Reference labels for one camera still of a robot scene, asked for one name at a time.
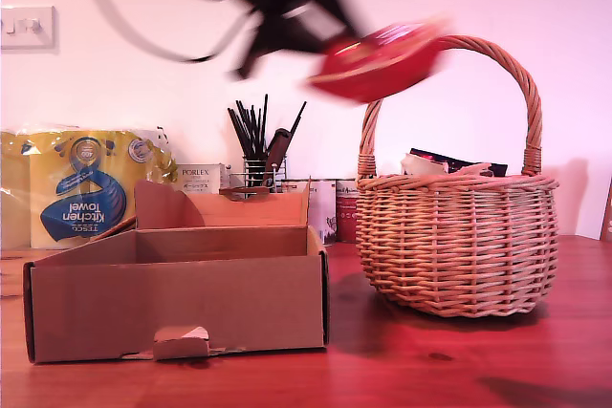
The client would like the red egg bag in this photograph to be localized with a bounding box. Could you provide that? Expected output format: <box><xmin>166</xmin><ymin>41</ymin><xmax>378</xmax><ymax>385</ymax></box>
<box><xmin>304</xmin><ymin>17</ymin><xmax>454</xmax><ymax>107</ymax></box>

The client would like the blue Terry's egg bag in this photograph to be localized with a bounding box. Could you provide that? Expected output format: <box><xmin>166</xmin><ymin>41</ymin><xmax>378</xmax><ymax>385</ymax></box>
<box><xmin>409</xmin><ymin>147</ymin><xmax>509</xmax><ymax>178</ymax></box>

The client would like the brown cardboard box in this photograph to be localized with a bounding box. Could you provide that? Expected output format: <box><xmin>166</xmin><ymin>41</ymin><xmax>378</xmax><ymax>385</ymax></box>
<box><xmin>22</xmin><ymin>177</ymin><xmax>331</xmax><ymax>365</ymax></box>

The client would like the white Porlex box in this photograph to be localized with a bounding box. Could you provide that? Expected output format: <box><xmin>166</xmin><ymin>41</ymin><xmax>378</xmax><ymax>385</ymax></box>
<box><xmin>175</xmin><ymin>162</ymin><xmax>230</xmax><ymax>195</ymax></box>

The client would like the woven wicker basket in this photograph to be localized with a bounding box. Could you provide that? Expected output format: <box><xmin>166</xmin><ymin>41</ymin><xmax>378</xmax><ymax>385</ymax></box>
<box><xmin>356</xmin><ymin>34</ymin><xmax>560</xmax><ymax>319</ymax></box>

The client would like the black thin stick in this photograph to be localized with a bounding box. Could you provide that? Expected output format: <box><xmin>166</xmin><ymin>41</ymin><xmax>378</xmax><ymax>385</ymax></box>
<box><xmin>281</xmin><ymin>101</ymin><xmax>307</xmax><ymax>141</ymax></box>
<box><xmin>233</xmin><ymin>100</ymin><xmax>258</xmax><ymax>161</ymax></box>
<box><xmin>258</xmin><ymin>94</ymin><xmax>269</xmax><ymax>161</ymax></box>
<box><xmin>226</xmin><ymin>108</ymin><xmax>251</xmax><ymax>161</ymax></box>

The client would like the white tin can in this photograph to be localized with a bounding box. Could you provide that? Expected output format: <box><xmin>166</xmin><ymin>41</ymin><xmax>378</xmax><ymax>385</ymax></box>
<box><xmin>308</xmin><ymin>180</ymin><xmax>338</xmax><ymax>247</ymax></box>
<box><xmin>280</xmin><ymin>178</ymin><xmax>312</xmax><ymax>194</ymax></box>

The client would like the red tin can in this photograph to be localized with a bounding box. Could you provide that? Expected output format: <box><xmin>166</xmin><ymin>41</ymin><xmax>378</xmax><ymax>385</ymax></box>
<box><xmin>334</xmin><ymin>180</ymin><xmax>360</xmax><ymax>244</ymax></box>

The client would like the brown wooden board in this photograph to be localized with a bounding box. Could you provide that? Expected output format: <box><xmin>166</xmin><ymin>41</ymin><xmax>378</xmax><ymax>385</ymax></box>
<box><xmin>600</xmin><ymin>173</ymin><xmax>612</xmax><ymax>243</ymax></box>

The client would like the yellow kitchen towel pack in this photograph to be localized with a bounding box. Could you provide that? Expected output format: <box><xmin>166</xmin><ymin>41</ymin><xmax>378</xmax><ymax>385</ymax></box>
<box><xmin>0</xmin><ymin>124</ymin><xmax>177</xmax><ymax>251</ymax></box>

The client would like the brown handled tool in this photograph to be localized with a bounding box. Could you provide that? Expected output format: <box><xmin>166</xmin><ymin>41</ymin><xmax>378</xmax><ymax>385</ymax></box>
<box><xmin>261</xmin><ymin>128</ymin><xmax>292</xmax><ymax>192</ymax></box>

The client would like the wire utensil holder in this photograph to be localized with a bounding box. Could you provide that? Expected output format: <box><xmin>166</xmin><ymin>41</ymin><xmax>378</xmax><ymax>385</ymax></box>
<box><xmin>229</xmin><ymin>155</ymin><xmax>287</xmax><ymax>199</ymax></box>

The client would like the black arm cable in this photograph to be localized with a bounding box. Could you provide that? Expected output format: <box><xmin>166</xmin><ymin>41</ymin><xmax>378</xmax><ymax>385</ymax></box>
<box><xmin>71</xmin><ymin>0</ymin><xmax>262</xmax><ymax>64</ymax></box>

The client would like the white light switch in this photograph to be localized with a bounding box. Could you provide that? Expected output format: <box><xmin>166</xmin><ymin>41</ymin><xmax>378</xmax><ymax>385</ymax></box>
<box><xmin>0</xmin><ymin>6</ymin><xmax>55</xmax><ymax>51</ymax></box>

